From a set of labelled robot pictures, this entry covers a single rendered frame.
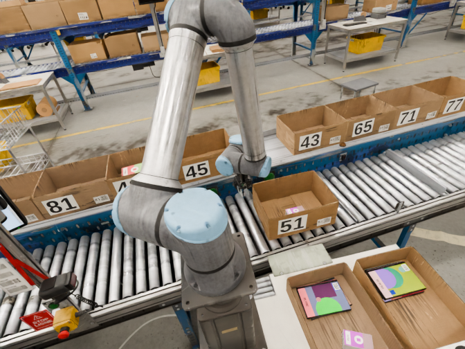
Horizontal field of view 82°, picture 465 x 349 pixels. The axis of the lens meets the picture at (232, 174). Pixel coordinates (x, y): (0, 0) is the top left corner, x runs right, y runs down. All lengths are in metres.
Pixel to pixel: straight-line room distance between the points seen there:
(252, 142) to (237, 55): 0.31
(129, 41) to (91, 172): 3.98
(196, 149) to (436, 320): 1.55
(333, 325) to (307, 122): 1.41
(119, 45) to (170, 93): 4.95
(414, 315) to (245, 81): 1.13
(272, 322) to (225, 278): 0.54
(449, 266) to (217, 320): 2.06
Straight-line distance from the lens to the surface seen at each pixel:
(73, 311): 1.42
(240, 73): 0.89
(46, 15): 6.08
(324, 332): 1.29
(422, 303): 1.47
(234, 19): 0.84
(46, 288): 1.25
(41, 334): 1.62
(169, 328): 2.19
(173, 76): 0.82
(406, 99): 2.70
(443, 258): 2.72
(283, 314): 1.31
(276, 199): 1.70
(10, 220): 1.26
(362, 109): 2.42
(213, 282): 0.79
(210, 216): 0.64
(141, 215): 0.76
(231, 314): 0.96
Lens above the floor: 1.94
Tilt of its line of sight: 38 degrees down
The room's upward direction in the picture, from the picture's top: 7 degrees counter-clockwise
